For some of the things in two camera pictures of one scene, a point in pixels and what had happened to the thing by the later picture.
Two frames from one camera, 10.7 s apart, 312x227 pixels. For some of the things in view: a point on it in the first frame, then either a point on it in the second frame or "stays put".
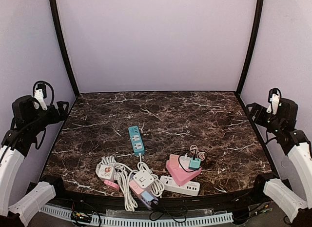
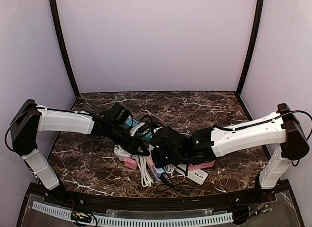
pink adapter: x=111 y=184 to x=130 y=163
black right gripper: x=257 y=113 to x=157 y=158
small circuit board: x=81 y=216 stays put
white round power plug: x=106 y=172 to x=121 y=153
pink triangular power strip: x=181 y=175 to x=209 y=164
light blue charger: x=147 y=196 to x=160 y=170
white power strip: x=189 y=188 to x=198 y=176
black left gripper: x=55 y=110 to x=130 y=144
